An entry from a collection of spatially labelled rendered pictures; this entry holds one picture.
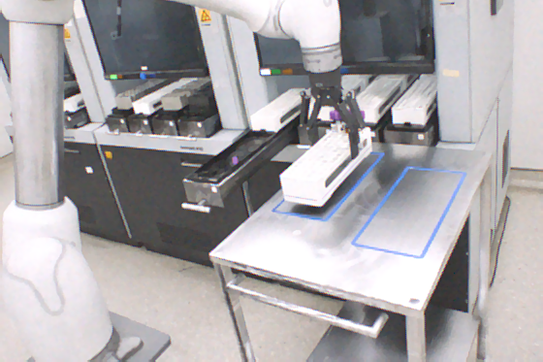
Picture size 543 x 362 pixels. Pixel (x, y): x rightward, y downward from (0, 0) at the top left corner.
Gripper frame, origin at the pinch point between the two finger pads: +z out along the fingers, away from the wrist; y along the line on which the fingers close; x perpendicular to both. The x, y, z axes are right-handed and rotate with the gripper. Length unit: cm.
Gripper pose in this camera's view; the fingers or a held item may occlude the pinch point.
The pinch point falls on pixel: (335, 147)
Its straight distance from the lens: 120.2
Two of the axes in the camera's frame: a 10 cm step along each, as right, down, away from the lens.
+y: 8.1, 0.9, -5.7
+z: 1.8, 9.0, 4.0
